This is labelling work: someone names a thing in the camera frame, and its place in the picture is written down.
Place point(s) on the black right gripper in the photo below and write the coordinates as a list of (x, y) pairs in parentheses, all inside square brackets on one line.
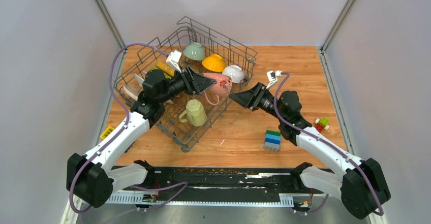
[(251, 99)]

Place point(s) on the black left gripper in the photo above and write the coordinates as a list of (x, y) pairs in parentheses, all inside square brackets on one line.
[(193, 83)]

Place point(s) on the grey wire dish rack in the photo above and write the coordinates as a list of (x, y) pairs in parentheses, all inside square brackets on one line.
[(189, 30)]

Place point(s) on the pink mug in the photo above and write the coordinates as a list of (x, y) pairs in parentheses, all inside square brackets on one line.
[(221, 89)]

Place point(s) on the yellow bowl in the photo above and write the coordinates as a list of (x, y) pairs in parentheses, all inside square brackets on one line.
[(214, 63)]

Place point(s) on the white bowl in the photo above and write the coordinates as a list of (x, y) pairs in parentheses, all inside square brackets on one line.
[(235, 72)]

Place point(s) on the yellow mug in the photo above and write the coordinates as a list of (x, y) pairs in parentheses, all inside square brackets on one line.
[(194, 113)]

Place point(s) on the teal and yellow bowls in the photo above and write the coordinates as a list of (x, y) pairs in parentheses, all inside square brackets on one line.
[(195, 51)]

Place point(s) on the yellow polka dot plate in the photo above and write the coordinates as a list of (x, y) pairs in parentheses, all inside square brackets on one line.
[(166, 69)]

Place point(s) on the cream and pink plate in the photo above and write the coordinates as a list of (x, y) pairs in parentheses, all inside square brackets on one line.
[(132, 92)]

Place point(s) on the green scalloped plate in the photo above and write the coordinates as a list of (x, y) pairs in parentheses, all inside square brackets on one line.
[(167, 76)]

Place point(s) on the red and teal floral plate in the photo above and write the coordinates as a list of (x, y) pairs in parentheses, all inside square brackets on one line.
[(139, 79)]

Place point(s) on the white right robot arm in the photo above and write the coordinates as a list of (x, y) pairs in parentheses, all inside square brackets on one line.
[(302, 134)]

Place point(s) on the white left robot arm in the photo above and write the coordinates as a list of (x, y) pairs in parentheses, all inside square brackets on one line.
[(140, 118)]

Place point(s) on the green blue grey block stack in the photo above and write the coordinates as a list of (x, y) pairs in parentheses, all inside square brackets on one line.
[(272, 140)]

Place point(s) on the small red yellow green toy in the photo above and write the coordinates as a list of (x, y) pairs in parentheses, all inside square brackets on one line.
[(322, 124)]

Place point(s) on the yellow red blue toy block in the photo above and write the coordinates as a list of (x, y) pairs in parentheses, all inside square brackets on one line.
[(108, 130)]

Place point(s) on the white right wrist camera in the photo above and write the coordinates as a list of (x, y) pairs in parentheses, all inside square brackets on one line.
[(272, 76)]

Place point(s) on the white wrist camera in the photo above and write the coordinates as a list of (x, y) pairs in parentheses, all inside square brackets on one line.
[(173, 59), (272, 76)]

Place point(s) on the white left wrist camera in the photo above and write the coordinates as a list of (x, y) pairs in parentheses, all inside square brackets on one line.
[(173, 59)]

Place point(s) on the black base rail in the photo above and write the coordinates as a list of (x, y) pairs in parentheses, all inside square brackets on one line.
[(219, 183)]

